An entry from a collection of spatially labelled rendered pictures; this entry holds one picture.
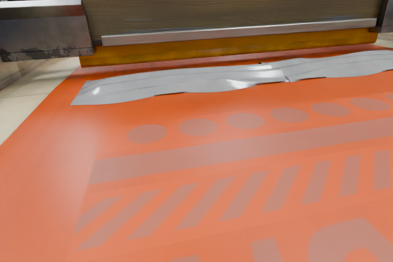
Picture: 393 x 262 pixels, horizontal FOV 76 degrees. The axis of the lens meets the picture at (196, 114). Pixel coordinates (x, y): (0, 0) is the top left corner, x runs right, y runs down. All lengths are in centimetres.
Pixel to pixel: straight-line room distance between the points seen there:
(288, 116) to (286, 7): 19
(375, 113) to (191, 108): 11
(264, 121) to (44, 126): 13
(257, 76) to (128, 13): 15
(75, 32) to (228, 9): 16
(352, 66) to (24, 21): 31
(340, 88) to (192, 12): 16
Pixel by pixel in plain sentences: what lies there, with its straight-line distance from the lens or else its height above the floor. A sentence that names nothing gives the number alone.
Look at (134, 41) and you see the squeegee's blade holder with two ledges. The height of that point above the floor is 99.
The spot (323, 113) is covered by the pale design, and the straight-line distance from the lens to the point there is 18.
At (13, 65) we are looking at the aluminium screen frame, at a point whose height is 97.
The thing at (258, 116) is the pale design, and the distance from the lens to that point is 16.
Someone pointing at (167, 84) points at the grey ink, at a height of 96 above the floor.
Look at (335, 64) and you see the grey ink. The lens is 29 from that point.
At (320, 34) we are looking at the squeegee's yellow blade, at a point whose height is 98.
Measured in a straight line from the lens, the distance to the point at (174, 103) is 19.
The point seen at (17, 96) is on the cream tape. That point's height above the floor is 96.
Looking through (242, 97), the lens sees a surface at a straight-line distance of 19.
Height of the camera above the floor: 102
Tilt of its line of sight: 24 degrees down
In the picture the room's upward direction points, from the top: 3 degrees counter-clockwise
